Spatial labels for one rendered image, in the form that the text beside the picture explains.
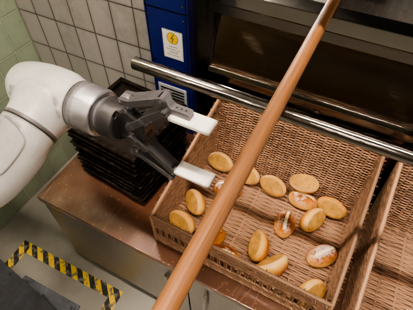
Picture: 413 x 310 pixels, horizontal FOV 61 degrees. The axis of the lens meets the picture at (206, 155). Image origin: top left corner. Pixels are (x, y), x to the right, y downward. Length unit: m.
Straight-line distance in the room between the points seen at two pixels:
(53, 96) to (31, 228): 1.44
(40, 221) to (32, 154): 1.41
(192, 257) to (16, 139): 0.35
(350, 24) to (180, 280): 0.75
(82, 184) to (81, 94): 0.75
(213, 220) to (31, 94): 0.38
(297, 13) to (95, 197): 0.88
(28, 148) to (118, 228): 0.63
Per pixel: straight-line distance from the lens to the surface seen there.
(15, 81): 0.73
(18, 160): 0.66
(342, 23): 0.99
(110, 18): 1.38
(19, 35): 1.77
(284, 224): 1.16
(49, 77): 0.69
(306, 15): 1.00
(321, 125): 0.69
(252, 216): 1.22
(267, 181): 1.24
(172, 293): 0.46
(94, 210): 1.29
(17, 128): 0.66
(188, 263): 0.47
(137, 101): 0.55
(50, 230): 2.01
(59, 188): 1.38
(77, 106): 0.64
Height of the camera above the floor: 1.64
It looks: 51 degrees down
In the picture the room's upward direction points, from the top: straight up
